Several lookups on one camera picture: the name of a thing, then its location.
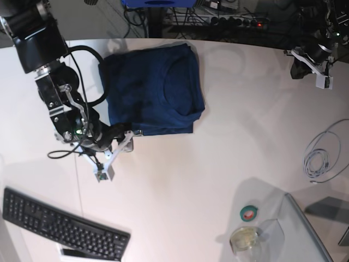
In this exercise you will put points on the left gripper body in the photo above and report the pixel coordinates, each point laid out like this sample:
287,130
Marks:
318,52

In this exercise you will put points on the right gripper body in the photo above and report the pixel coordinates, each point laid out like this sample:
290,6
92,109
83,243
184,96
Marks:
100,137

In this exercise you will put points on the dark blue t-shirt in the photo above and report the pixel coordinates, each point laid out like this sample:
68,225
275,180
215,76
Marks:
156,91

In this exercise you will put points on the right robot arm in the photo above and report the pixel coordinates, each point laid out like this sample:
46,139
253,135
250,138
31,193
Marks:
40,47

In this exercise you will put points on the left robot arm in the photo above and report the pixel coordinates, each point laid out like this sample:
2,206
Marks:
324,27

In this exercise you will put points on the black computer keyboard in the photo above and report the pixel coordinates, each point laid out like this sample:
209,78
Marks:
82,236

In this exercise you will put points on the black power strip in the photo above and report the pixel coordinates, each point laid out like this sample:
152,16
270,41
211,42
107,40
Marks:
241,21

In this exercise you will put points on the blue box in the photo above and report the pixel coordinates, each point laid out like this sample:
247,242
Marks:
159,3

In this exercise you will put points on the green and red tape roll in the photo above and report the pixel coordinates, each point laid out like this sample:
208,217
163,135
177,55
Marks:
248,213

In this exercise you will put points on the clear glass bottle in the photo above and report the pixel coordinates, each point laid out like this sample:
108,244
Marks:
245,244

